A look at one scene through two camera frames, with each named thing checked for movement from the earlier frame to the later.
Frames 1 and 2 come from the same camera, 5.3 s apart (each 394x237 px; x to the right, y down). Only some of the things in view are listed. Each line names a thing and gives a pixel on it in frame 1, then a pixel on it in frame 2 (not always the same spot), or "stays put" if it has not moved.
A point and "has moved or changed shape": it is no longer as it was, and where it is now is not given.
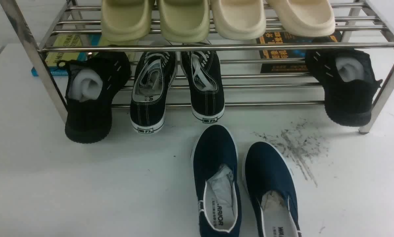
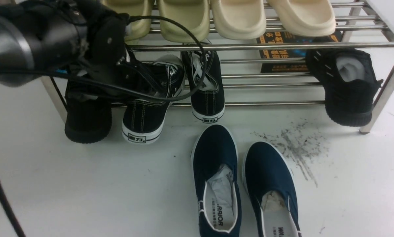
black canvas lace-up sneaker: (156, 72) has moved or changed shape
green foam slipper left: (126, 22) stays put
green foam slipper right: (184, 21) stays put
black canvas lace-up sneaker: (205, 71) stays put
